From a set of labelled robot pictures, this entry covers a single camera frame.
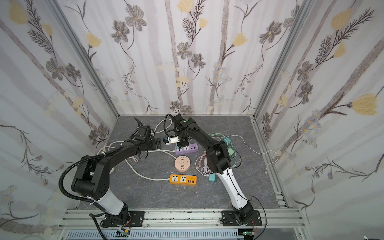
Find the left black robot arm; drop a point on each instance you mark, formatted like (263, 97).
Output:
(88, 180)

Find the white vented cable duct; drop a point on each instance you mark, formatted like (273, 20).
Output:
(179, 234)

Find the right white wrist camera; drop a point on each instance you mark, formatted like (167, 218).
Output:
(171, 140)

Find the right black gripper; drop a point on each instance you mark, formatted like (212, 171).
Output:
(182, 142)

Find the purple power strip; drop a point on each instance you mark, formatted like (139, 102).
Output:
(191, 148)

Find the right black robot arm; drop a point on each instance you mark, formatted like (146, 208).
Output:
(218, 161)

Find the orange power strip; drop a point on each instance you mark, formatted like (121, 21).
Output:
(185, 180)

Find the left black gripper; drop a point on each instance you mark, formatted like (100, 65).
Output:
(154, 144)

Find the pink round power socket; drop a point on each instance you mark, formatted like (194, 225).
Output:
(182, 164)

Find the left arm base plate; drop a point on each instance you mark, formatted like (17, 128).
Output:
(124, 219)

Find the aluminium front rail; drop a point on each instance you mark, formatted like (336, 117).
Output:
(191, 219)

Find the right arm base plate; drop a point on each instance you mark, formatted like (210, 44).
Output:
(233, 219)

